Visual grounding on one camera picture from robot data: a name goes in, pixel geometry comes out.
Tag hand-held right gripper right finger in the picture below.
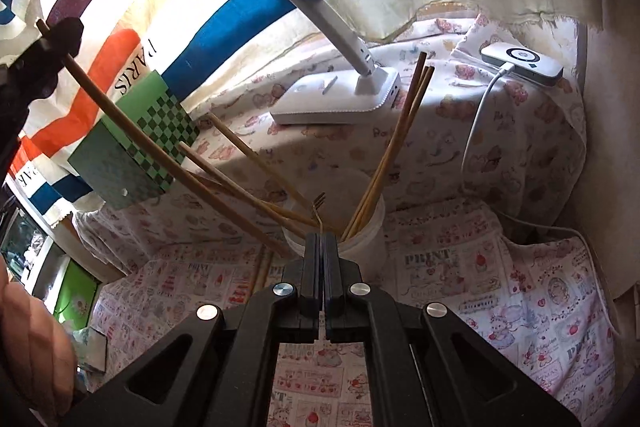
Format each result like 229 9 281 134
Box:
322 233 581 427

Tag person's left forearm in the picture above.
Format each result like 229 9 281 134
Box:
0 264 80 427

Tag green checkered box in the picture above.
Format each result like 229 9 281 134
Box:
67 71 201 210

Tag white desk lamp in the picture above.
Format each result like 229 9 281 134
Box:
125 0 401 126

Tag clear plastic cup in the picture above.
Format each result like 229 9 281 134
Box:
280 192 388 278

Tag white charging device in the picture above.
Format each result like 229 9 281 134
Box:
480 43 564 86

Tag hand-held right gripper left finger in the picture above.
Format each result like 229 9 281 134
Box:
60 233 323 427

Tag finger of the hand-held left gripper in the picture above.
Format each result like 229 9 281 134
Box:
15 17 86 101

